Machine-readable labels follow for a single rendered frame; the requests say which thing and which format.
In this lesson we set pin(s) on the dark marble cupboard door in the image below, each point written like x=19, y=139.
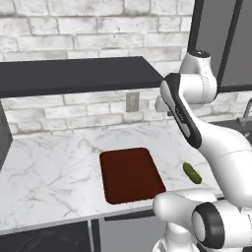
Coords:
x=46, y=238

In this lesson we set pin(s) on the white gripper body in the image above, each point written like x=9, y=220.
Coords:
x=161, y=104

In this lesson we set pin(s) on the black framed window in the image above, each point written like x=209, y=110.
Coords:
x=229, y=39

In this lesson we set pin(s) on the dark red tray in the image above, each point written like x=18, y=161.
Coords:
x=131, y=175

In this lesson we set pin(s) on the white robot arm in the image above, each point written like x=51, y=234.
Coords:
x=226, y=154

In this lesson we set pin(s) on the green cucumber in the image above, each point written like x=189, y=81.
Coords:
x=192, y=173

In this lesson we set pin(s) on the grey dishwasher front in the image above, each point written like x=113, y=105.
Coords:
x=131, y=234

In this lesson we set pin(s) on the dark sink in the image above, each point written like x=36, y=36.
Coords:
x=241, y=131

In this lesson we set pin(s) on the grey wall outlet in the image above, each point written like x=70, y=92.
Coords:
x=132, y=101

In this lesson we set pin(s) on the dark wall shelf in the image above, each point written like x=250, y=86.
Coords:
x=75, y=75

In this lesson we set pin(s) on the grey metal tap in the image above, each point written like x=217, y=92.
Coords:
x=246, y=114

